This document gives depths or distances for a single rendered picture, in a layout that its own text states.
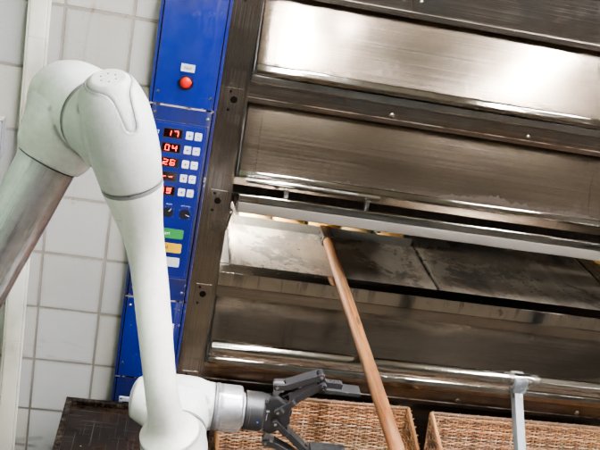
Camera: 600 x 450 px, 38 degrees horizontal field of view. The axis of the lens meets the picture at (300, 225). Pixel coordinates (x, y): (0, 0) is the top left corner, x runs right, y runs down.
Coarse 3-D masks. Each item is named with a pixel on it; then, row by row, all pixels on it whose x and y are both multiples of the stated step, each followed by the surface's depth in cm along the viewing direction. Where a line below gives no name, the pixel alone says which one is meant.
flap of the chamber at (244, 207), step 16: (240, 208) 204; (256, 208) 204; (272, 208) 205; (288, 208) 206; (336, 224) 208; (352, 224) 208; (368, 224) 209; (384, 224) 209; (400, 224) 210; (448, 240) 212; (464, 240) 213; (480, 240) 213; (496, 240) 214; (512, 240) 215; (576, 256) 218; (592, 256) 218
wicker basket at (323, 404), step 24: (312, 408) 238; (336, 408) 239; (360, 408) 240; (408, 408) 243; (216, 432) 221; (240, 432) 235; (312, 432) 239; (336, 432) 240; (360, 432) 242; (408, 432) 239
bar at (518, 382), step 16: (224, 352) 191; (240, 352) 192; (256, 352) 192; (272, 352) 193; (288, 352) 193; (304, 352) 194; (320, 352) 195; (384, 368) 197; (400, 368) 197; (416, 368) 198; (432, 368) 199; (448, 368) 200; (464, 368) 201; (512, 384) 202; (528, 384) 202; (544, 384) 203; (560, 384) 204; (576, 384) 205; (592, 384) 205; (512, 400) 203; (512, 416) 202; (512, 432) 200
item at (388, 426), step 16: (336, 256) 241; (336, 272) 232; (352, 304) 214; (352, 320) 207; (368, 352) 193; (368, 368) 187; (368, 384) 183; (384, 400) 175; (384, 416) 170; (384, 432) 166; (400, 448) 160
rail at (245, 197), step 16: (304, 208) 206; (320, 208) 206; (336, 208) 207; (352, 208) 208; (416, 224) 210; (432, 224) 211; (448, 224) 212; (464, 224) 213; (528, 240) 215; (544, 240) 216; (560, 240) 216; (576, 240) 217
